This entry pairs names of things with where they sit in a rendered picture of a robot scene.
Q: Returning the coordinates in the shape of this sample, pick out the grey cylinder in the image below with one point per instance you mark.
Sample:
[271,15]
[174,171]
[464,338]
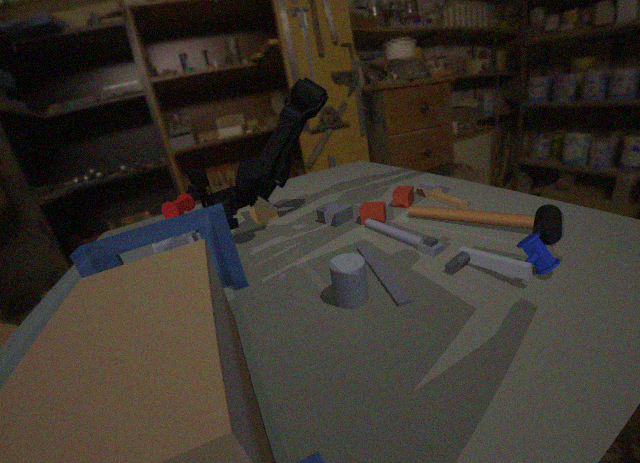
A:
[348,275]

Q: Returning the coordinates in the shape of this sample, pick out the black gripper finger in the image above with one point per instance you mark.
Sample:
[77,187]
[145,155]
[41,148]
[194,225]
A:
[193,191]

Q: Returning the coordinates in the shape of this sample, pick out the black-headed mallet with wooden handle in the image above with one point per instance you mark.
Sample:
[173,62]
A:
[548,220]

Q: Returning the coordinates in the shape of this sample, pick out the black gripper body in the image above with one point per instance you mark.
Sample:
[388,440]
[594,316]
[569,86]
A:
[198,178]

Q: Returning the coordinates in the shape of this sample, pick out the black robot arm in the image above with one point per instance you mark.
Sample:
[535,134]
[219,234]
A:
[255,177]

